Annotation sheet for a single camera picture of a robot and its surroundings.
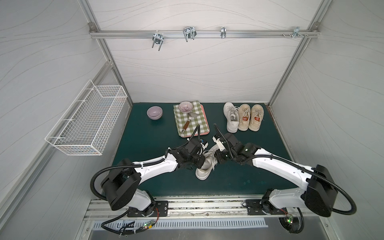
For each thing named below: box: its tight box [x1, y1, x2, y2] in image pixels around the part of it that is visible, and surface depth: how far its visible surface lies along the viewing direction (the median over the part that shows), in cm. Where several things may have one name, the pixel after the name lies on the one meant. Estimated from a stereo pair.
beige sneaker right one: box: [248, 104, 264, 132], surface depth 106 cm
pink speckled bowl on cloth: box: [178, 101, 193, 113], surface depth 117 cm
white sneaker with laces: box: [195, 144, 219, 181], surface depth 82 cm
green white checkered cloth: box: [173, 100, 210, 137], surface depth 113 cm
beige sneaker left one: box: [238, 103, 251, 132], surface depth 106 cm
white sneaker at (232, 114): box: [223, 102, 240, 134], surface depth 104 cm
